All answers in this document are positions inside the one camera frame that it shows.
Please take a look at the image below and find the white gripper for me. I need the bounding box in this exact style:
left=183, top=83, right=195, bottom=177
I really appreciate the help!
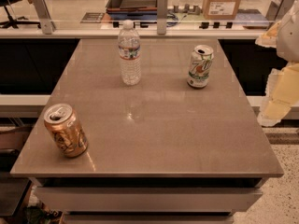
left=255, top=1, right=299, bottom=127

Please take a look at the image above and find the white green 7up can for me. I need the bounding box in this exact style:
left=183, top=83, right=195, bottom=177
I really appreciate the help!
left=187, top=45, right=214, bottom=89

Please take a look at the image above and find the gold orange soda can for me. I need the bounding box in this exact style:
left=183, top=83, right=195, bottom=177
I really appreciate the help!
left=44, top=104, right=88, bottom=158

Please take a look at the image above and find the cardboard box with label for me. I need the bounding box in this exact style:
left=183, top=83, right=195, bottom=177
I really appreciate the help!
left=202, top=0, right=241, bottom=20

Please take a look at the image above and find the grey table with drawers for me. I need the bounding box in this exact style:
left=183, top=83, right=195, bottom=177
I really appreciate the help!
left=11, top=39, right=283, bottom=224

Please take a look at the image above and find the clear plastic water bottle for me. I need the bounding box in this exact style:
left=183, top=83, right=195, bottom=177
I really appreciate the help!
left=118, top=20, right=141, bottom=86

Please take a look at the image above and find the grey tray bin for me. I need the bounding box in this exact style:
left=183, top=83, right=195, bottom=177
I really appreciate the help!
left=105, top=0, right=165, bottom=13

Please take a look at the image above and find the black office chair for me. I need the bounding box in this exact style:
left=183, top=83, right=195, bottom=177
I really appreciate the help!
left=0, top=0, right=42, bottom=30

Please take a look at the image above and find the right metal glass post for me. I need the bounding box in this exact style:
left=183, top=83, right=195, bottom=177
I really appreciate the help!
left=265, top=0, right=297, bottom=22

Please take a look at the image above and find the metal glass post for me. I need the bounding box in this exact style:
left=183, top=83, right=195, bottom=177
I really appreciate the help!
left=32, top=0, right=55, bottom=35
left=157, top=0, right=168, bottom=35
left=265, top=0, right=297, bottom=22

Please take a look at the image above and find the middle metal glass post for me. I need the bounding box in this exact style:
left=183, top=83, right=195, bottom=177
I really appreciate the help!
left=157, top=0, right=168, bottom=35

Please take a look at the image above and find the left metal glass post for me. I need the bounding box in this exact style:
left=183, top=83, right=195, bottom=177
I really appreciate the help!
left=32, top=0, right=55, bottom=35

